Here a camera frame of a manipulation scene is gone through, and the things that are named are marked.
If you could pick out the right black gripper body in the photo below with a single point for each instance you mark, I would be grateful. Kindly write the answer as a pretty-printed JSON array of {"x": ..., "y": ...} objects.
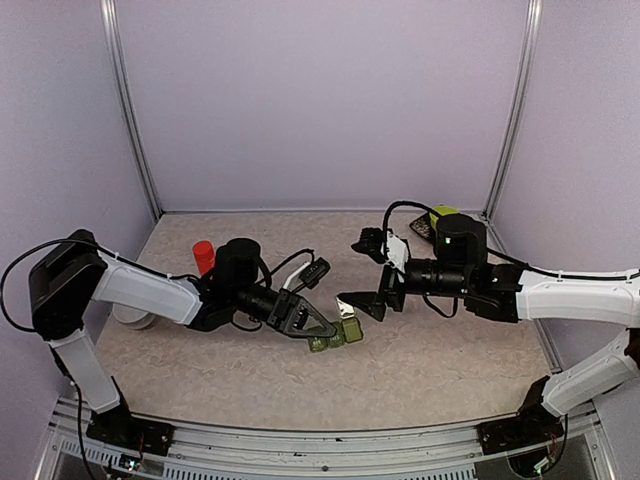
[{"x": 390, "y": 288}]

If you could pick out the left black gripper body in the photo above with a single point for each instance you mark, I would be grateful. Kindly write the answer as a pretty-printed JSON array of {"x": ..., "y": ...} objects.
[{"x": 282, "y": 310}]

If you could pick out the green weekly pill organizer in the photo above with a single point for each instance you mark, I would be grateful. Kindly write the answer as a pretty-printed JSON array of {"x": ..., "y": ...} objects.
[{"x": 348, "y": 330}]

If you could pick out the orange pill bottle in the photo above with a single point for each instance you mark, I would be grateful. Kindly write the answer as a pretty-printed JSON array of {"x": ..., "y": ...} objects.
[{"x": 204, "y": 256}]

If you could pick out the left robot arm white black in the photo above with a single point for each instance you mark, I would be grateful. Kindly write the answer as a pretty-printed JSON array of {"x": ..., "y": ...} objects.
[{"x": 78, "y": 271}]

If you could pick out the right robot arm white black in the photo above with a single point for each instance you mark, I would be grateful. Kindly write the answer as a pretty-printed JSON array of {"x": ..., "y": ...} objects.
[{"x": 509, "y": 292}]

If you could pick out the black patterned square plate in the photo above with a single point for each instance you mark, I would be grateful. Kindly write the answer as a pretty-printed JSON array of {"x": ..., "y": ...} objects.
[{"x": 422, "y": 226}]

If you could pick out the lime green bowl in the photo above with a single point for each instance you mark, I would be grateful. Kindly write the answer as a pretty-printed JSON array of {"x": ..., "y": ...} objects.
[{"x": 440, "y": 211}]

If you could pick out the white bowl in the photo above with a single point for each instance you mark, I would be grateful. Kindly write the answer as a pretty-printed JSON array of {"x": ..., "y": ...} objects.
[{"x": 131, "y": 318}]

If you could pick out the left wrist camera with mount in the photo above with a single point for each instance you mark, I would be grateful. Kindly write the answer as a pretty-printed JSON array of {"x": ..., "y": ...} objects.
[{"x": 307, "y": 276}]

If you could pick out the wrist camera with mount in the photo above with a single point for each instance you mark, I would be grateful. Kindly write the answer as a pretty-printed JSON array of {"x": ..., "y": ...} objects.
[
  {"x": 383, "y": 247},
  {"x": 307, "y": 276}
]

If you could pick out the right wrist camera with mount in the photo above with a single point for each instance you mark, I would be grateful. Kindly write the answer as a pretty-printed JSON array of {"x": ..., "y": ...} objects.
[{"x": 383, "y": 247}]

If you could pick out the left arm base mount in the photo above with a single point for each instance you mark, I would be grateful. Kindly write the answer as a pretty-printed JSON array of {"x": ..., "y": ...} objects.
[{"x": 132, "y": 433}]

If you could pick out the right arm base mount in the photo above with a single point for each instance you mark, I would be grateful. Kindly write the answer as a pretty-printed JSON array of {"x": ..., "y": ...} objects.
[{"x": 517, "y": 432}]

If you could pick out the front aluminium rail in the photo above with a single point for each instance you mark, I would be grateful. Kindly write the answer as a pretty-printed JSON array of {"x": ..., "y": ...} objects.
[{"x": 207, "y": 451}]

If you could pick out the right aluminium frame post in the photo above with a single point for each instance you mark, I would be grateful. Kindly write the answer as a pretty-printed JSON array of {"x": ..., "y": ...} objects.
[{"x": 516, "y": 111}]

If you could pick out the aluminium frame post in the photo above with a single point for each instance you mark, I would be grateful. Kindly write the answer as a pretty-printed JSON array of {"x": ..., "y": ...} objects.
[
  {"x": 516, "y": 111},
  {"x": 109, "y": 16}
]

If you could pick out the left aluminium frame post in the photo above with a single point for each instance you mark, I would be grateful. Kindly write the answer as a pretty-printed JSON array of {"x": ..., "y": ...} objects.
[{"x": 109, "y": 16}]

